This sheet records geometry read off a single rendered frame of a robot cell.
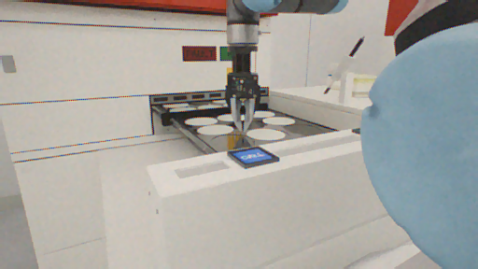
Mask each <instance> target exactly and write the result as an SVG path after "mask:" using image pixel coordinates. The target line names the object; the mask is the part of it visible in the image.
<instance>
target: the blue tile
mask: <svg viewBox="0 0 478 269"><path fill-rule="evenodd" d="M233 155H234V156H236V157H237V158H239V160H242V161H243V162H244V163H253V162H256V161H260V160H267V159H271V158H273V157H271V156H269V155H267V154H266V153H265V152H262V151H260V149H252V150H248V151H244V152H235V153H233Z"/></svg>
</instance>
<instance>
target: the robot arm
mask: <svg viewBox="0 0 478 269"><path fill-rule="evenodd" d="M348 2H349V1H348V0H226V14H227V26H226V34H227V44H228V45H229V46H228V52H234V56H232V72H231V73H229V74H228V75H227V85H225V102H226V104H227V106H228V108H229V110H230V111H231V114H232V119H233V121H234V123H235V126H236V127H237V128H238V129H239V131H240V132H245V131H246V129H247V128H248V127H249V124H250V123H251V122H252V120H253V117H254V114H255V111H256V110H257V106H258V105H259V103H260V85H259V75H258V74H257V73H255V72H250V66H251V60H250V58H251V52H258V46H257V45H258V44H259V36H258V35H261V30H258V29H259V28H260V13H279V14H303V13H311V14H317V15H326V14H335V13H339V12H341V11H343V10H344V8H345V7H346V6H347V4H348ZM393 45H394V49H395V54H396V58H395V59H393V60H392V61H391V62H390V63H389V64H388V65H387V66H386V67H385V68H384V69H383V70H382V72H380V75H379V76H377V78H376V79H375V82H374V83H373V85H372V87H371V89H370V90H369V92H368V98H369V99H370V100H371V102H372V105H371V106H366V107H365V108H364V109H363V111H362V116H361V121H360V143H361V149H362V154H363V161H364V164H365V167H366V169H367V174H368V176H369V179H370V180H371V183H372V185H373V188H374V190H375V191H376V194H377V196H378V198H379V199H380V202H381V203H382V205H383V206H384V207H385V210H386V211H387V213H388V214H389V216H390V217H391V218H392V219H393V221H394V222H395V223H396V224H397V225H398V226H399V227H402V229H403V230H404V231H406V233H407V235H409V237H410V238H411V239H412V242H413V244H415V245H416V247H417V248H419V249H420V250H421V251H422V253H425V254H426V255H427V257H428V258H431V260H432V261H433V262H436V264H437V265H439V266H440V267H442V269H478V0H418V5H417V6H416V7H415V8H414V9H413V11H412V12H411V13H410V14H409V16H408V17H407V18H406V20H404V21H403V24H401V26H400V27H399V28H398V30H397V31H396V32H395V34H394V41H393ZM238 98H246V100H245V109H246V113H245V114H244V118H245V120H244V122H242V121H241V118H242V114H241V113H240V108H241V106H242V101H241V100H239V99H238Z"/></svg>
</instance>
